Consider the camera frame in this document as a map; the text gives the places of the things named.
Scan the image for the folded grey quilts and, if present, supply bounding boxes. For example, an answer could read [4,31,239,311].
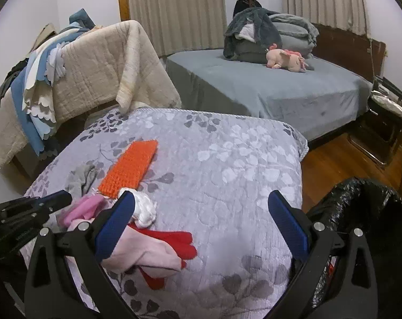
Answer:
[237,11,320,64]

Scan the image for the red cloth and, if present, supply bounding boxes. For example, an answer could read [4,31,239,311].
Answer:
[128,221,197,289]

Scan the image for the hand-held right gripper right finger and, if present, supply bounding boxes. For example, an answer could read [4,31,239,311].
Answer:
[267,189,378,319]

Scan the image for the light pink cloth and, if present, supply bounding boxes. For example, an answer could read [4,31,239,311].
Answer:
[103,224,188,278]

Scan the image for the orange knitted cloth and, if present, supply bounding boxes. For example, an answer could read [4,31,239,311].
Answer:
[98,140,159,200]

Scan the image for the tan cloth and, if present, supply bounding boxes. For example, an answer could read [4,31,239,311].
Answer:
[31,23,58,52]

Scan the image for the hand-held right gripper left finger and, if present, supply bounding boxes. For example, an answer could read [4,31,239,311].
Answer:
[24,189,136,319]

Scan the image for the black folding chair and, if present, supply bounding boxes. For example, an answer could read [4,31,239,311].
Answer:
[349,76,402,167]

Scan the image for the pink plush toy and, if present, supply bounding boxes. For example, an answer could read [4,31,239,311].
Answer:
[266,43,309,73]

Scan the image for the blue white scalloped cloth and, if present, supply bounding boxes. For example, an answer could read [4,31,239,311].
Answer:
[10,8,95,157]

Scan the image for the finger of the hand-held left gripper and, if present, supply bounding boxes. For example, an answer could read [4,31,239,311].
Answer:
[0,190,73,218]

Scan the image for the bright pink cloth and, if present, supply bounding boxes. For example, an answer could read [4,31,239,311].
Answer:
[62,194,108,231]

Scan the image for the dark grey fluffy blanket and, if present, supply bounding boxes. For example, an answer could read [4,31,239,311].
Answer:
[223,7,283,62]

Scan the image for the wide beige curtain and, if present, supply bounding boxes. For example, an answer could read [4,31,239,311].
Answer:
[127,0,228,57]

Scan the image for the grey cloth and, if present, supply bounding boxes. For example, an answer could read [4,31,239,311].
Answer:
[66,163,100,197]

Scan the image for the thin grey cable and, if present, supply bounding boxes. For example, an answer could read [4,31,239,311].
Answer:
[370,38,378,78]

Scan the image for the bed with grey sheet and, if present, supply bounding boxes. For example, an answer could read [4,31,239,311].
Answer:
[166,48,374,142]

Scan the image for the dark clothing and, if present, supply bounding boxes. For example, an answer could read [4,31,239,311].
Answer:
[0,58,30,107]

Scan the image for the white chair cushion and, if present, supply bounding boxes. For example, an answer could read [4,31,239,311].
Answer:
[370,91,402,117]

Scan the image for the bin with black liner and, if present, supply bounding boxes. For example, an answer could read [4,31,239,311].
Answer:
[292,177,402,319]

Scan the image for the dark jacket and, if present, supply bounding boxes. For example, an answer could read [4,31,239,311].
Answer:
[233,0,263,19]

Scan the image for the beige quilt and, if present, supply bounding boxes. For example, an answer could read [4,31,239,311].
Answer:
[0,20,182,170]

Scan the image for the grey floral quilt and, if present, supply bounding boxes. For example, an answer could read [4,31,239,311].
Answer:
[23,108,309,319]

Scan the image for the wooden headboard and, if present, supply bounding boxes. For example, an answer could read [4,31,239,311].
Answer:
[309,23,388,82]

